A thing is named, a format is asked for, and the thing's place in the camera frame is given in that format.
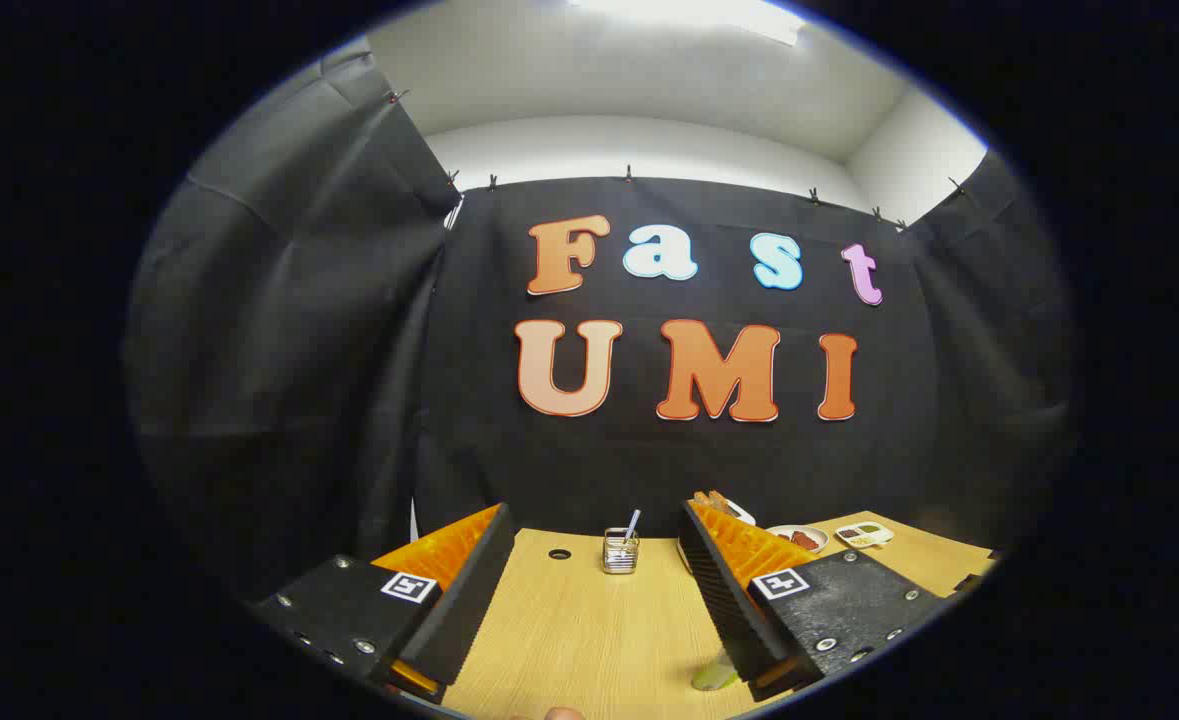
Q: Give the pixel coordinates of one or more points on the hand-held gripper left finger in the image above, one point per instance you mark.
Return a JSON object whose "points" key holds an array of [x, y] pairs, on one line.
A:
{"points": [[469, 600]]}

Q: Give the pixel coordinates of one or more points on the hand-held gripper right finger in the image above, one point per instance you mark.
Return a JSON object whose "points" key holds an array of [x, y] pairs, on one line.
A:
{"points": [[724, 600]]}

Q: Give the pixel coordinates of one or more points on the clear juice bottle white label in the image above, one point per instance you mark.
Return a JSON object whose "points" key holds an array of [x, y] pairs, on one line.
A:
{"points": [[714, 675]]}

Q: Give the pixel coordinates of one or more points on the brown food pieces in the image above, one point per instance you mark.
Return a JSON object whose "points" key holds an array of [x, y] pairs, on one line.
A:
{"points": [[801, 539]]}

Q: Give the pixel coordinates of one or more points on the round white plate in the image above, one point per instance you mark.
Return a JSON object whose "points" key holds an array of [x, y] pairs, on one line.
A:
{"points": [[814, 548]]}

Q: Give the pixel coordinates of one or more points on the wooden table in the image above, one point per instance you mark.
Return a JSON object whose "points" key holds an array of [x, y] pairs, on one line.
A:
{"points": [[589, 630]]}

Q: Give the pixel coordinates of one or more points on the white divided dish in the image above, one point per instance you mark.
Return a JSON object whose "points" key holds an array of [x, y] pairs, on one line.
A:
{"points": [[864, 535]]}

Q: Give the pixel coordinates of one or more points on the black backdrop cloth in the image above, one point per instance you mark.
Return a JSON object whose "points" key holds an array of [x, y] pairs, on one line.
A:
{"points": [[649, 460]]}

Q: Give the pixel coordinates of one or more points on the small black block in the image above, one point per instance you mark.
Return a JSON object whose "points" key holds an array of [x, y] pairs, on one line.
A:
{"points": [[966, 582]]}

